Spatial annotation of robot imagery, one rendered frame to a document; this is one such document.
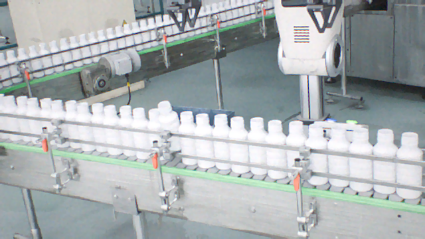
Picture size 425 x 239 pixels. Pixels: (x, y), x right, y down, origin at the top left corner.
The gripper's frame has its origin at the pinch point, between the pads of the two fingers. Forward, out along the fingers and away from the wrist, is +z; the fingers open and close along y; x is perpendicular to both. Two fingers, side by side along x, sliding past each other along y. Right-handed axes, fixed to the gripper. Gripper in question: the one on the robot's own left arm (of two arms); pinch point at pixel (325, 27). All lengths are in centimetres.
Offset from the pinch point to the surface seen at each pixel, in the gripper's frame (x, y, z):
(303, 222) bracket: -2, -27, 46
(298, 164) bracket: -1.1, -26.4, 30.0
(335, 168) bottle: -8.1, -18.0, 33.9
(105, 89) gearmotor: 155, 77, 53
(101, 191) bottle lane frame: 74, -21, 53
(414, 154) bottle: -27.6, -17.6, 27.2
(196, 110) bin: 74, 43, 46
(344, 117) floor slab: 86, 290, 140
